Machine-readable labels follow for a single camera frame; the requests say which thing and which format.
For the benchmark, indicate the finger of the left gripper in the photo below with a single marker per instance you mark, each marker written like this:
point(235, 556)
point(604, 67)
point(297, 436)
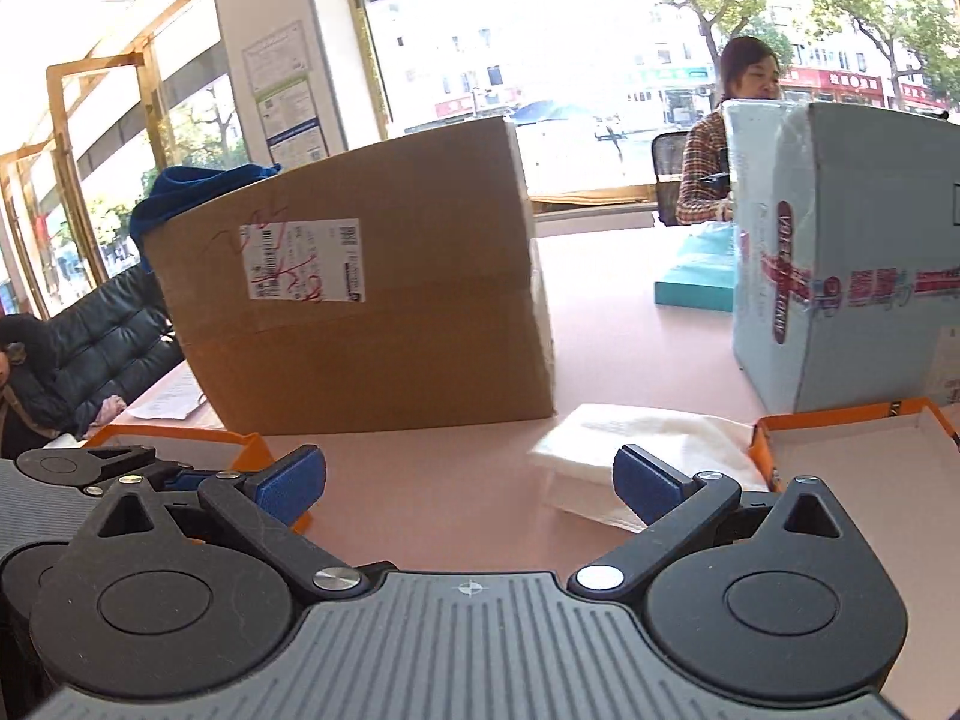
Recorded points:
point(185, 480)

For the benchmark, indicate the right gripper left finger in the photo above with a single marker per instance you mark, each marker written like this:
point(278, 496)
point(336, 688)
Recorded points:
point(256, 513)

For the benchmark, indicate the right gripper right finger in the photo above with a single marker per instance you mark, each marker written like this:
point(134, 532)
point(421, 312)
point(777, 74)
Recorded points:
point(681, 514)

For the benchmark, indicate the white cloth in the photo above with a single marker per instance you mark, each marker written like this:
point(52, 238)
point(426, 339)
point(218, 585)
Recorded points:
point(579, 451)

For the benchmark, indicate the orange shoe box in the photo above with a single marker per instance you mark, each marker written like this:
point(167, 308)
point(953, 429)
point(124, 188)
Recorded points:
point(206, 449)

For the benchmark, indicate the white paper document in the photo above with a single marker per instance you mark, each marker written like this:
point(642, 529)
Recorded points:
point(175, 398)

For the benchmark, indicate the black leather sofa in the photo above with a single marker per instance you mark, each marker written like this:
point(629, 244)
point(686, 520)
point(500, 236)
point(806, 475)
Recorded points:
point(117, 341)

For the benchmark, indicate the person on sofa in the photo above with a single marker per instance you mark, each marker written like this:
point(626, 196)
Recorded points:
point(34, 411)

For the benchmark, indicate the orange box lid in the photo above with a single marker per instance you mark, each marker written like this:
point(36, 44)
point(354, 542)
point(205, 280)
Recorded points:
point(894, 469)

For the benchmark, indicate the teal flat box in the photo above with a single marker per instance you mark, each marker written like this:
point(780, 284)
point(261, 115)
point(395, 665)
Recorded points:
point(702, 275)

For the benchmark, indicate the large brown cardboard box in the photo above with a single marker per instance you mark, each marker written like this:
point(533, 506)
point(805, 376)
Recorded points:
point(392, 287)

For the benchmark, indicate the blue cloth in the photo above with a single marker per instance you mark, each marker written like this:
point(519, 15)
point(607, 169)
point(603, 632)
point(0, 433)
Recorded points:
point(178, 189)

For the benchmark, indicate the light blue cardboard box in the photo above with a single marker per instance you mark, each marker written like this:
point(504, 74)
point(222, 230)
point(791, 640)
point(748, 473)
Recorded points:
point(848, 250)

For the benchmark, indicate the black office chair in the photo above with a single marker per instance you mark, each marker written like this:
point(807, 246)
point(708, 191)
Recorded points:
point(667, 163)

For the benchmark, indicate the woman in plaid jacket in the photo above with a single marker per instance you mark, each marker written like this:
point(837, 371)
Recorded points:
point(748, 71)

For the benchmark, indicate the wall poster notice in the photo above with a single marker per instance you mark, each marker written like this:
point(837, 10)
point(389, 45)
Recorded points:
point(278, 68)

